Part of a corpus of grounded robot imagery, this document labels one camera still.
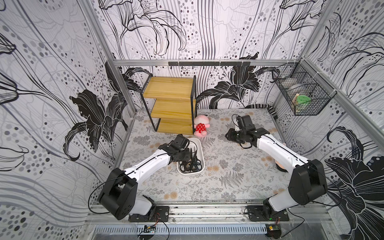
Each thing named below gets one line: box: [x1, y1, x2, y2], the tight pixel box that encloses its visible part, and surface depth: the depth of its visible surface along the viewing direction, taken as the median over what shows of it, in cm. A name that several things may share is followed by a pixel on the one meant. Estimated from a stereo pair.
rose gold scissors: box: [189, 148, 202, 173], surface depth 90 cm
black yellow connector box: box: [265, 224, 282, 239], surface depth 72 cm
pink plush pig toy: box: [194, 114, 211, 137], surface depth 104 cm
